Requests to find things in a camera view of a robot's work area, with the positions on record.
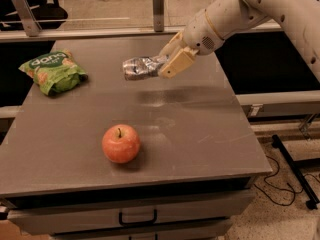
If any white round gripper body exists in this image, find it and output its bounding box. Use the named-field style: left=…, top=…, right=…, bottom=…
left=183, top=9, right=224, bottom=55

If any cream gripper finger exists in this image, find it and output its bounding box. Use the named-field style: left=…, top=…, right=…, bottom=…
left=158, top=47, right=198, bottom=79
left=159, top=31, right=186, bottom=57

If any crushed silver redbull can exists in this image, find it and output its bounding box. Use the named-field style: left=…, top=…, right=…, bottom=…
left=122, top=55, right=169, bottom=81

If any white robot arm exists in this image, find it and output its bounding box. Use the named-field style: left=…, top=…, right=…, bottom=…
left=159, top=0, right=320, bottom=81

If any red apple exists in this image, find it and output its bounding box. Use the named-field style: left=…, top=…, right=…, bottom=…
left=102, top=124, right=141, bottom=164

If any green chip bag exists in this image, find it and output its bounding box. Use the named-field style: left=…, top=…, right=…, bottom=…
left=19, top=49, right=88, bottom=96

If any black office chair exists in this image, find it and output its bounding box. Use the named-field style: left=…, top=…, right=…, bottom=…
left=0, top=0, right=68, bottom=31

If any lower grey drawer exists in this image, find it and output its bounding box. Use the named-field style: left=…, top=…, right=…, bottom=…
left=51, top=219, right=232, bottom=240

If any black stand leg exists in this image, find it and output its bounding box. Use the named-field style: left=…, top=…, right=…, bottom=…
left=272, top=135, right=320, bottom=210

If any middle metal railing bracket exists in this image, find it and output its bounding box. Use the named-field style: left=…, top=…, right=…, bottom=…
left=152, top=0, right=164, bottom=32

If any metal railing bracket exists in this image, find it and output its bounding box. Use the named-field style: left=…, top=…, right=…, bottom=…
left=11, top=0, right=42, bottom=37
left=152, top=0, right=164, bottom=32

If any grey window rail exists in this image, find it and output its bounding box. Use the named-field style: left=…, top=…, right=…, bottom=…
left=0, top=19, right=284, bottom=44

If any left metal railing bracket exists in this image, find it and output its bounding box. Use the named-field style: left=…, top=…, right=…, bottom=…
left=11, top=0, right=42, bottom=37

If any black floor cable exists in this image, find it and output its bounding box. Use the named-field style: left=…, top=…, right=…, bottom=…
left=253, top=155, right=320, bottom=207

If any grey drawer with black handle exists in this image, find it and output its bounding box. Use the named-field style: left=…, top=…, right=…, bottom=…
left=8, top=189, right=254, bottom=235

